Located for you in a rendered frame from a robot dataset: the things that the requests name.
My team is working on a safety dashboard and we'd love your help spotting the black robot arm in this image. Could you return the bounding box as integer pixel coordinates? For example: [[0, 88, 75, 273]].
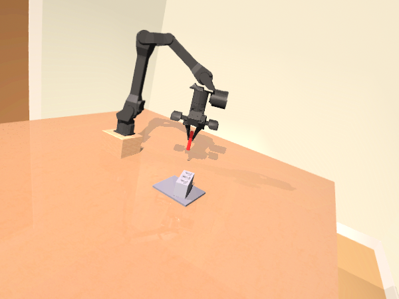
[[113, 30, 229, 136]]

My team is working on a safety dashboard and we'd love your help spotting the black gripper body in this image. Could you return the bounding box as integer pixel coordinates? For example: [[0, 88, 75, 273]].
[[170, 102, 219, 131]]

